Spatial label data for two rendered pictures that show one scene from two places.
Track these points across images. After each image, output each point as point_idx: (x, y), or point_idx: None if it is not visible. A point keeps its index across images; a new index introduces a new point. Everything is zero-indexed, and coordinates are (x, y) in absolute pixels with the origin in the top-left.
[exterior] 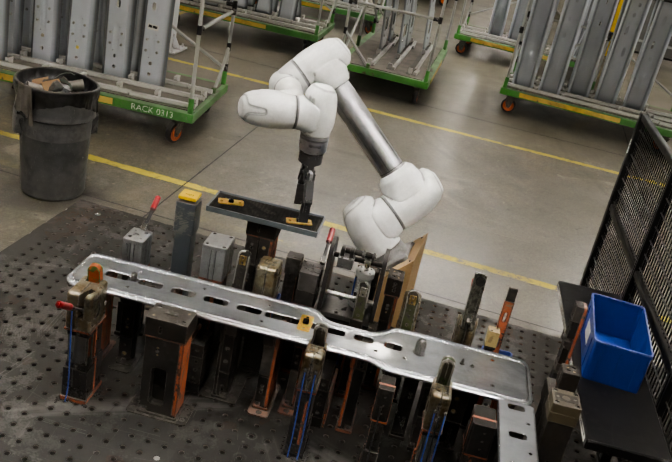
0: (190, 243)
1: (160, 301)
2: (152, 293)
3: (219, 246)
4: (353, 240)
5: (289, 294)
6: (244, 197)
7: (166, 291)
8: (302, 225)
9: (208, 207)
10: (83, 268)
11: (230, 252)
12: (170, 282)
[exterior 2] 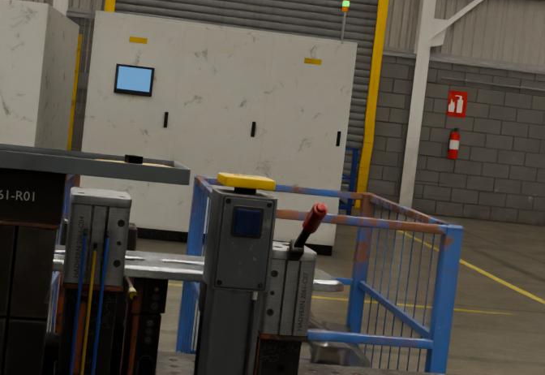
0: (204, 307)
1: (142, 252)
2: (166, 256)
3: (90, 188)
4: None
5: None
6: (109, 163)
7: (148, 257)
8: None
9: (169, 164)
10: (315, 272)
11: (68, 217)
12: (156, 264)
